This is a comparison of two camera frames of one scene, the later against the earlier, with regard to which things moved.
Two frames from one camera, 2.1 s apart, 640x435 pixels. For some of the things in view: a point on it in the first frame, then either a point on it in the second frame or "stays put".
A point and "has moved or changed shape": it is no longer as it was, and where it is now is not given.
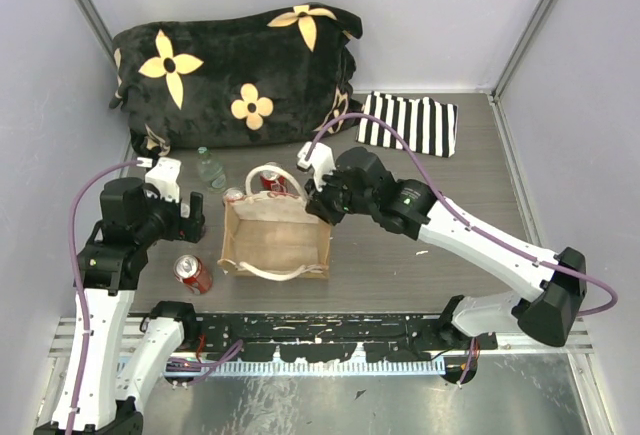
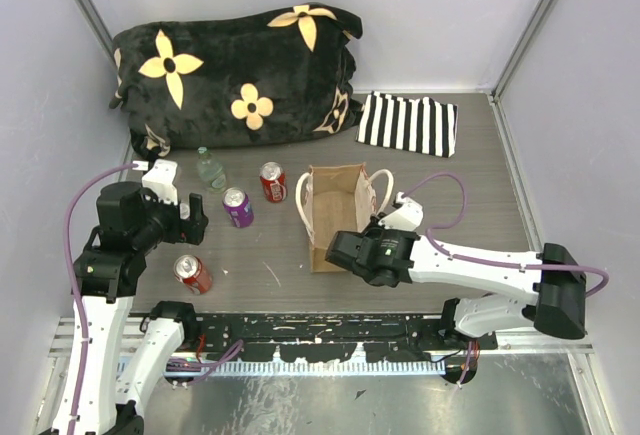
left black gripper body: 165,219 stays put
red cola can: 272,181 stays put
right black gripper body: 335,199 -> 373,230
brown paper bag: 273,236 has moved or changed shape
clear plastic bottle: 210,171 stays put
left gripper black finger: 197,220 stays put
